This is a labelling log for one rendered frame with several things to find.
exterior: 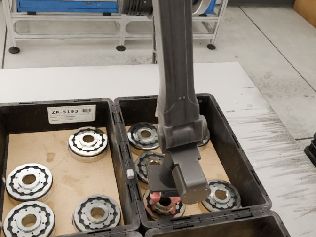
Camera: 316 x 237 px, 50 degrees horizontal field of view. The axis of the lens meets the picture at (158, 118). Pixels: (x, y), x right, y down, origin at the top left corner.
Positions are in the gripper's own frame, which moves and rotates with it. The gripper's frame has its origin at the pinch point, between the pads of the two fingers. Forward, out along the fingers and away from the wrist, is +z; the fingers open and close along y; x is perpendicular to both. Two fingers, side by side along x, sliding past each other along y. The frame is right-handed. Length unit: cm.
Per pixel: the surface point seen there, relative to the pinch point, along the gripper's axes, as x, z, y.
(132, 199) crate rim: -3.0, -5.9, -8.6
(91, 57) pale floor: 185, 94, -13
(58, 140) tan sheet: 22.6, 5.2, -25.3
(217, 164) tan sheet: 12.6, 4.5, 17.9
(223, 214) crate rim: -7.9, -6.3, 10.1
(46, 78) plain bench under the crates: 67, 20, -33
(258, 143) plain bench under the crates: 31, 18, 43
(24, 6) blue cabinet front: 193, 59, -60
